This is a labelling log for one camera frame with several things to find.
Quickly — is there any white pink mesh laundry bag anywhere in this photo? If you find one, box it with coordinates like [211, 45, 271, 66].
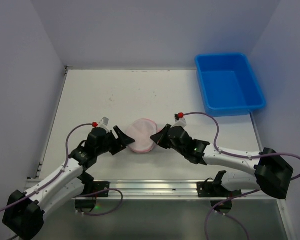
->
[125, 118, 159, 154]

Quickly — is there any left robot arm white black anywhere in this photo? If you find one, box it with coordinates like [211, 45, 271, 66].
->
[2, 122, 135, 240]

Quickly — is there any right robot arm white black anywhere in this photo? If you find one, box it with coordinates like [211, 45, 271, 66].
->
[150, 124, 294, 200]

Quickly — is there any blue plastic bin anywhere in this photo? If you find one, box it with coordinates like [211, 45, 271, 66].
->
[194, 52, 266, 117]

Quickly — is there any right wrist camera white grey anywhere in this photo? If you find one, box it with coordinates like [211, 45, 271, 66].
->
[172, 112, 187, 128]

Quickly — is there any wrist camera white grey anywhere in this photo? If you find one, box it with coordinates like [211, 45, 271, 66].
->
[172, 112, 187, 128]
[92, 117, 109, 132]

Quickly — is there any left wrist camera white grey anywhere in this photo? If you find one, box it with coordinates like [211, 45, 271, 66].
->
[92, 117, 109, 132]

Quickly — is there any aluminium mounting rail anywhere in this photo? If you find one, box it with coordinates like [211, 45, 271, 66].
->
[24, 179, 281, 201]

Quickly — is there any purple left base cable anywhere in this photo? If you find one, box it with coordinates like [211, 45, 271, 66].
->
[74, 188, 124, 217]

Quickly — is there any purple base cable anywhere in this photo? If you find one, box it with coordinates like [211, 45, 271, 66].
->
[205, 189, 261, 240]
[74, 188, 124, 217]

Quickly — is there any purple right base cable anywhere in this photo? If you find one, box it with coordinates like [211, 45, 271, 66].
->
[205, 189, 261, 240]

